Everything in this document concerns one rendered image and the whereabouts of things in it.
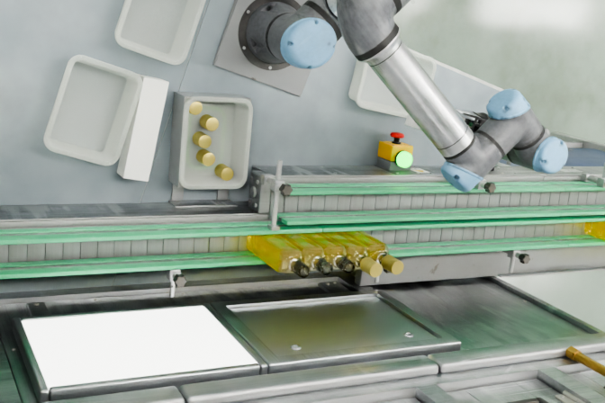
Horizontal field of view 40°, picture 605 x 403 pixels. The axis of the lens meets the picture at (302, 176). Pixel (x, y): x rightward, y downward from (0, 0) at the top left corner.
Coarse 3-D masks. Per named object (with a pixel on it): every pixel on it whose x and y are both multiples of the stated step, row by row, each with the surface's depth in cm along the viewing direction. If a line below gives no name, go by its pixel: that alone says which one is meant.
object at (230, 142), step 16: (208, 96) 193; (208, 112) 202; (224, 112) 203; (240, 112) 202; (192, 128) 201; (224, 128) 204; (240, 128) 202; (192, 144) 202; (224, 144) 205; (240, 144) 202; (192, 160) 202; (224, 160) 206; (240, 160) 203; (192, 176) 202; (208, 176) 204; (240, 176) 203
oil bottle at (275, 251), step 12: (252, 240) 198; (264, 240) 192; (276, 240) 192; (252, 252) 198; (264, 252) 192; (276, 252) 186; (288, 252) 184; (300, 252) 186; (276, 264) 186; (288, 264) 184
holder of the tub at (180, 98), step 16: (176, 96) 197; (192, 96) 193; (224, 96) 198; (240, 96) 202; (176, 112) 197; (176, 128) 197; (176, 144) 197; (176, 160) 197; (176, 176) 197; (176, 192) 204; (224, 192) 210
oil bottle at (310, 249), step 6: (282, 234) 197; (288, 234) 197; (294, 234) 198; (300, 234) 198; (288, 240) 194; (294, 240) 192; (300, 240) 193; (306, 240) 193; (300, 246) 189; (306, 246) 188; (312, 246) 189; (318, 246) 189; (306, 252) 187; (312, 252) 187; (318, 252) 187; (324, 252) 189; (306, 258) 186; (312, 258) 186; (324, 258) 188; (306, 264) 187; (312, 270) 187
